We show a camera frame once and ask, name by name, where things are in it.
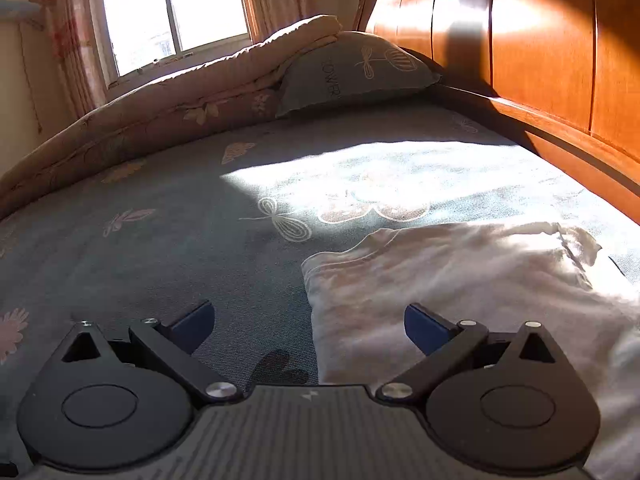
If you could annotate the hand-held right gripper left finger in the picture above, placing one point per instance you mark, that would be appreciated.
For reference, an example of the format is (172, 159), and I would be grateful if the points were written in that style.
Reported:
(192, 325)

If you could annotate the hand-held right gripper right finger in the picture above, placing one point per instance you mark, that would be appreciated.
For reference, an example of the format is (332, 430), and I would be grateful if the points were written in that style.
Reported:
(425, 330)

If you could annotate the white long-sleeve printed shirt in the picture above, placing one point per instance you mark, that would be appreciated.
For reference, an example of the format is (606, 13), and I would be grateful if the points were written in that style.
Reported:
(475, 280)

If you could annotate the bed with blue-grey floral sheet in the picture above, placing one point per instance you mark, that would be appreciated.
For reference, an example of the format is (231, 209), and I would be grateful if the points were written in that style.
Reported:
(200, 240)

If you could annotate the folded pink floral quilt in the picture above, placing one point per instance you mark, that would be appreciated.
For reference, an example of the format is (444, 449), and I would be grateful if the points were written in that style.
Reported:
(175, 105)

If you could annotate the grey-green printed pillow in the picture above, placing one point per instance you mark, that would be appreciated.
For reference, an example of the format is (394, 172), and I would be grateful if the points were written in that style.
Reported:
(350, 70)

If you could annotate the wooden headboard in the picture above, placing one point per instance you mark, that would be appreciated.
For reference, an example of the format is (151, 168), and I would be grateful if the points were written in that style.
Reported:
(525, 35)

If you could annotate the window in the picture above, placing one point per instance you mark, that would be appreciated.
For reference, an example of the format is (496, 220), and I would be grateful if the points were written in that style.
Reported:
(170, 10)

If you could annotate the covered white air conditioner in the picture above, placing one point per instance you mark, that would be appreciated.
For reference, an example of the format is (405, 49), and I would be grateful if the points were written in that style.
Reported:
(20, 7)

